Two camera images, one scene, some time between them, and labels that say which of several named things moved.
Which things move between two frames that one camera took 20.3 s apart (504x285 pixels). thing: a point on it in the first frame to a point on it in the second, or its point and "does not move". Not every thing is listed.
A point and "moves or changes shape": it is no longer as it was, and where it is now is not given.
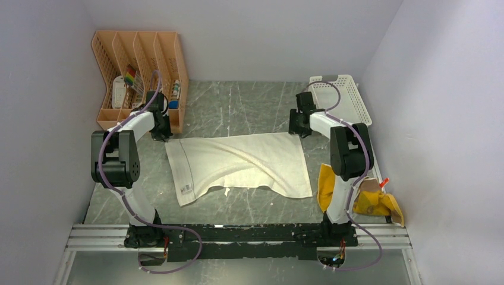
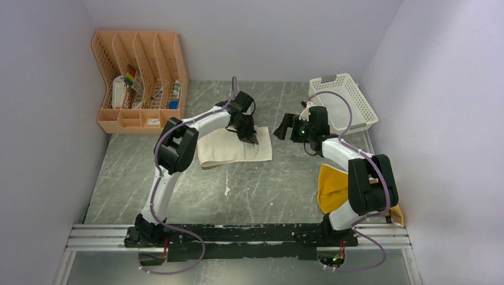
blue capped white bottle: (174, 103) does not move
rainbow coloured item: (130, 75) does not move
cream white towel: (276, 162) moves or changes shape
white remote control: (119, 92) does not move
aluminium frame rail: (111, 238) does not move
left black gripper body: (163, 132) to (246, 127)
